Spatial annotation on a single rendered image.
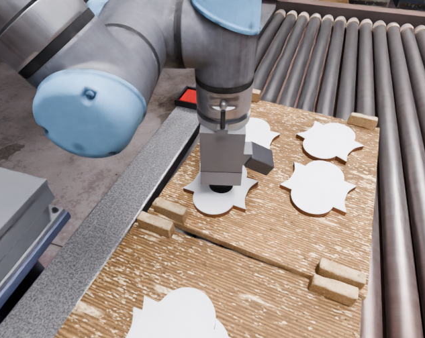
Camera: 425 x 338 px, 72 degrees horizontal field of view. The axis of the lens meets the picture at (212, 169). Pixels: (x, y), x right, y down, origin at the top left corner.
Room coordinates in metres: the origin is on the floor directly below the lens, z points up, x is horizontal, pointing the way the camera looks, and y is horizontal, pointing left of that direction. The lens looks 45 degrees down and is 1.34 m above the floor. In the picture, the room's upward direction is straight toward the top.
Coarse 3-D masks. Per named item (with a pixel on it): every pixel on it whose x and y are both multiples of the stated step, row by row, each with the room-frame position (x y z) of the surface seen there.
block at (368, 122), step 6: (354, 114) 0.54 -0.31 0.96; (360, 114) 0.54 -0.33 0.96; (348, 120) 0.54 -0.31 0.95; (354, 120) 0.54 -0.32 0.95; (360, 120) 0.53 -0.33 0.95; (366, 120) 0.53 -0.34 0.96; (372, 120) 0.52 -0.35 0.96; (360, 126) 0.53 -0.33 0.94; (366, 126) 0.52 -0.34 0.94; (372, 126) 0.52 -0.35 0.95
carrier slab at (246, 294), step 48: (144, 240) 0.24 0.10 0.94; (192, 240) 0.24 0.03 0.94; (96, 288) 0.17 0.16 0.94; (144, 288) 0.17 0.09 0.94; (240, 288) 0.17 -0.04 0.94; (288, 288) 0.17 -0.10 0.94; (96, 336) 0.11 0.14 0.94; (240, 336) 0.11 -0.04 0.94; (288, 336) 0.11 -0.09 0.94; (336, 336) 0.11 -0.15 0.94
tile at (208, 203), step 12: (252, 180) 0.36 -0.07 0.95; (192, 192) 0.33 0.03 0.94; (204, 192) 0.33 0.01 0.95; (216, 192) 0.33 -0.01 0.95; (228, 192) 0.33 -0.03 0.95; (240, 192) 0.33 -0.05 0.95; (204, 204) 0.30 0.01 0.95; (216, 204) 0.30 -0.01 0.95; (228, 204) 0.30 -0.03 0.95; (240, 204) 0.30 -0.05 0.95; (216, 216) 0.28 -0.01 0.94
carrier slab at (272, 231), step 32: (288, 128) 0.53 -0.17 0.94; (352, 128) 0.53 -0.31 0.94; (192, 160) 0.42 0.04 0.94; (288, 160) 0.42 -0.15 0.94; (352, 160) 0.42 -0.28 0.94; (256, 192) 0.34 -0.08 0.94; (288, 192) 0.34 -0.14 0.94; (352, 192) 0.34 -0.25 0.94; (192, 224) 0.27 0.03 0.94; (224, 224) 0.27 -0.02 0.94; (256, 224) 0.27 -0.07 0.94; (288, 224) 0.27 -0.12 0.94; (320, 224) 0.27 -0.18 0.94; (352, 224) 0.27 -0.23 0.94; (256, 256) 0.22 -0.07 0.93; (288, 256) 0.21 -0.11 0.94; (320, 256) 0.21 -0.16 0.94; (352, 256) 0.21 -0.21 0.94
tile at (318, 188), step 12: (300, 168) 0.39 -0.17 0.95; (312, 168) 0.39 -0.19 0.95; (324, 168) 0.39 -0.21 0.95; (336, 168) 0.39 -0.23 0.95; (288, 180) 0.36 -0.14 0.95; (300, 180) 0.36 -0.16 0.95; (312, 180) 0.36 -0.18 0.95; (324, 180) 0.36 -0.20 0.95; (336, 180) 0.36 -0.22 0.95; (300, 192) 0.33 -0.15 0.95; (312, 192) 0.33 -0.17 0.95; (324, 192) 0.33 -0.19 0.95; (336, 192) 0.33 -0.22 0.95; (348, 192) 0.34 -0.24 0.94; (300, 204) 0.30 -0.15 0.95; (312, 204) 0.30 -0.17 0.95; (324, 204) 0.30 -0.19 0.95; (336, 204) 0.30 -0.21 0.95; (312, 216) 0.28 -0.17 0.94
